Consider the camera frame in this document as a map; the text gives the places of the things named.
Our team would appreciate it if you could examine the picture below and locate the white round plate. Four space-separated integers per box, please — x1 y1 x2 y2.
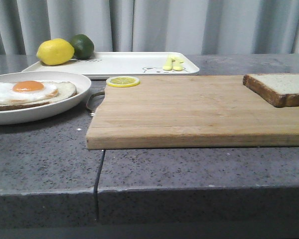
0 71 92 125

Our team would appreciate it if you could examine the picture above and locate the yellow lemon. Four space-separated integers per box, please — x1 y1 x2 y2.
36 38 74 66

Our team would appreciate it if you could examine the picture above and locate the wooden cutting board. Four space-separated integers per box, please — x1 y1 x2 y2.
86 75 299 149

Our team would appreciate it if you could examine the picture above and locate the yellow plastic knife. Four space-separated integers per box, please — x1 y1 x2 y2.
172 57 183 71

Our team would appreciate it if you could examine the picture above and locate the grey curtain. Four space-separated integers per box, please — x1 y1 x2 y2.
0 0 299 55

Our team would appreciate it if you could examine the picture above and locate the fried egg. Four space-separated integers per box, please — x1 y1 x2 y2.
0 81 58 105

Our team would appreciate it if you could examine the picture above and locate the green lime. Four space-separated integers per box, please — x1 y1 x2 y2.
70 34 94 60

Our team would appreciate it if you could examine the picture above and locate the metal cutting board handle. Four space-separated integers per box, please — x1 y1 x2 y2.
85 91 105 117

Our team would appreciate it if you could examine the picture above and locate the bread slice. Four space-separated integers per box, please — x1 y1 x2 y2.
242 73 299 108
0 82 77 111

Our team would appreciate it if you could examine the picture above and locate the white bear-print tray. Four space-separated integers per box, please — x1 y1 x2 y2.
23 52 199 80

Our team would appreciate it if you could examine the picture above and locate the lemon slice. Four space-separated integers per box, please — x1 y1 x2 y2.
106 76 140 88

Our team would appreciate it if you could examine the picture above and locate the yellow plastic fork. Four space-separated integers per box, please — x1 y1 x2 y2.
162 55 175 71

